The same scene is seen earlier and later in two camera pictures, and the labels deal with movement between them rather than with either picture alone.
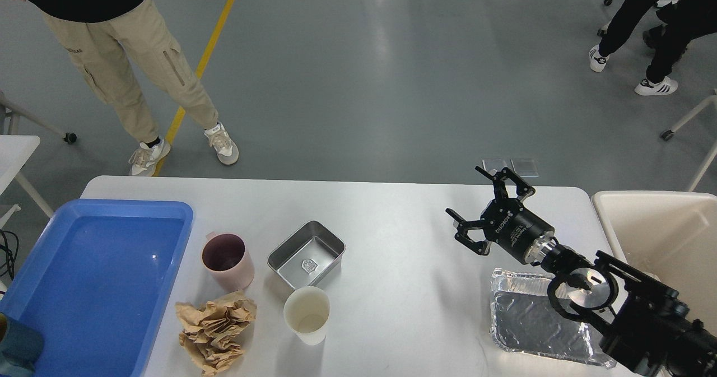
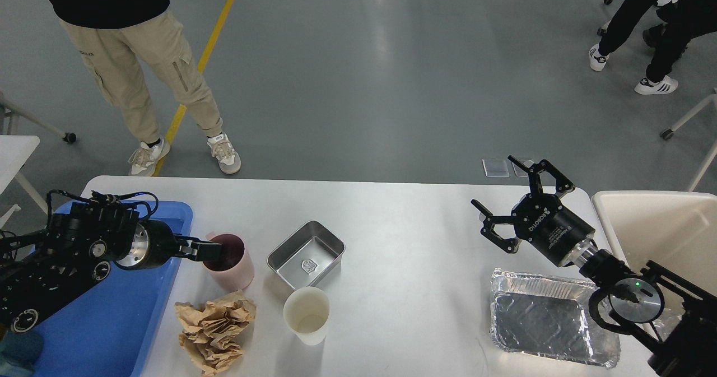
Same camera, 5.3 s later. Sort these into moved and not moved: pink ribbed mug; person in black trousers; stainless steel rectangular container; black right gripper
Moved: black right gripper
Not moved: person in black trousers; pink ribbed mug; stainless steel rectangular container
